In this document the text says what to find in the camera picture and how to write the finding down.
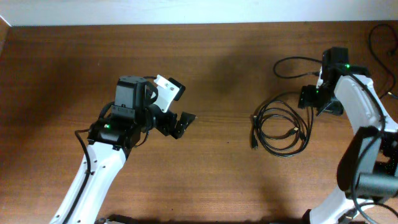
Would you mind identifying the right camera cable black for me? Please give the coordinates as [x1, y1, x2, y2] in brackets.
[272, 55, 388, 224]

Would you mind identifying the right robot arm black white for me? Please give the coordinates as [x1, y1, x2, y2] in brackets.
[298, 47, 397, 223]

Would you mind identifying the left camera cable black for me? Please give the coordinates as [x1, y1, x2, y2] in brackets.
[62, 129, 91, 224]

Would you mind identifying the black thin micro-USB cable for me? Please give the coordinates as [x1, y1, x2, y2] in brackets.
[368, 23, 398, 101]

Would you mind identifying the black cable with angled plugs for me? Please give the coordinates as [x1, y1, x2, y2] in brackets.
[250, 91, 307, 151]

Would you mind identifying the camera cable black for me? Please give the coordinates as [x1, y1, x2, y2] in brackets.
[62, 129, 91, 224]
[272, 55, 388, 224]

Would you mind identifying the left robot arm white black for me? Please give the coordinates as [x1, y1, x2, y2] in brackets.
[51, 75, 196, 223]

